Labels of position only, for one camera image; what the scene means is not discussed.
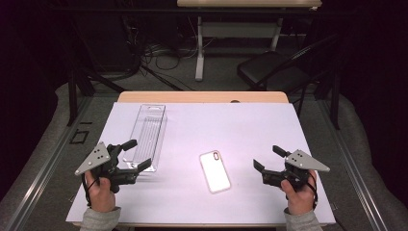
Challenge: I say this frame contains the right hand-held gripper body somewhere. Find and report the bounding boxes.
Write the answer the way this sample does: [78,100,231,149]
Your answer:
[261,148,331,193]

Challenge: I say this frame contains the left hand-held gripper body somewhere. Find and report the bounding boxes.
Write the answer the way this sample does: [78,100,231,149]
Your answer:
[74,141,140,194]

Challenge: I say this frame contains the clear plastic packaging tray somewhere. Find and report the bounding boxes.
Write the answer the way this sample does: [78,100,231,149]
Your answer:
[122,103,168,173]

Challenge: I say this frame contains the translucent white phone case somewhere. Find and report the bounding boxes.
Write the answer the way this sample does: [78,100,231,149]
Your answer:
[198,149,232,194]

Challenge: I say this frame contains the person's left hand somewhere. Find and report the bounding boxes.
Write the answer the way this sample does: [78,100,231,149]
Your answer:
[84,169,116,214]

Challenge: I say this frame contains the person's right hand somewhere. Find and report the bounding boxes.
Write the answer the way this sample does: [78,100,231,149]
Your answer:
[280,169,319,217]

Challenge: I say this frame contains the white table sheet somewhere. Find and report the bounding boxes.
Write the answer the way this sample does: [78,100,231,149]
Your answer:
[65,101,337,225]

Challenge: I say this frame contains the black metal stand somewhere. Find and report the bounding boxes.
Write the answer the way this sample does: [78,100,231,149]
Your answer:
[65,18,129,127]

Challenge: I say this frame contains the black folding chair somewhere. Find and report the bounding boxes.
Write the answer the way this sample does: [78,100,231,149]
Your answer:
[236,33,342,118]

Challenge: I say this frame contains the white-legged wooden table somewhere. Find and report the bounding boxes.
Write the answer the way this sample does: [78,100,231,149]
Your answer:
[176,0,322,82]

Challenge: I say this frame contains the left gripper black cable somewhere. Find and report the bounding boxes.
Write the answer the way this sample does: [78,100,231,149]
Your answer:
[81,172,100,208]

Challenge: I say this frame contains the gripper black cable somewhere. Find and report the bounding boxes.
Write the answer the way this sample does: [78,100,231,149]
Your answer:
[81,172,100,208]
[307,179,319,211]

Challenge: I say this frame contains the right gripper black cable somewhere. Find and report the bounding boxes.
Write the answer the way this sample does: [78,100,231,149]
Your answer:
[307,179,319,211]

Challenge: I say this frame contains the metal floor rail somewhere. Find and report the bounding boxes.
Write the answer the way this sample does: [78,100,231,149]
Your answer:
[4,95,94,231]
[316,99,391,231]

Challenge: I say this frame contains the bundle of floor cables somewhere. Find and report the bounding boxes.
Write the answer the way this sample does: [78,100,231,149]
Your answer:
[121,15,216,92]

